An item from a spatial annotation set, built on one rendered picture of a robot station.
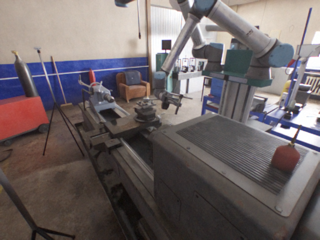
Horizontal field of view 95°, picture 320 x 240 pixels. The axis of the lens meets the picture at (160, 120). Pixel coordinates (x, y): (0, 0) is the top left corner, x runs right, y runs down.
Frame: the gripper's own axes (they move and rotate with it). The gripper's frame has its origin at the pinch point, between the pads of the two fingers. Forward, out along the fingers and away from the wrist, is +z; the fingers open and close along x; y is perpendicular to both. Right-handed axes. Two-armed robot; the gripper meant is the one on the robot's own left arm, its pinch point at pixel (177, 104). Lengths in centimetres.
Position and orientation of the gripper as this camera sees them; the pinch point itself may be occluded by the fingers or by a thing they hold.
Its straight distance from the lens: 102.7
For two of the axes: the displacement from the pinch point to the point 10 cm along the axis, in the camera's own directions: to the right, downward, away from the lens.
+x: 8.7, 1.2, 4.8
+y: 2.8, -9.2, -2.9
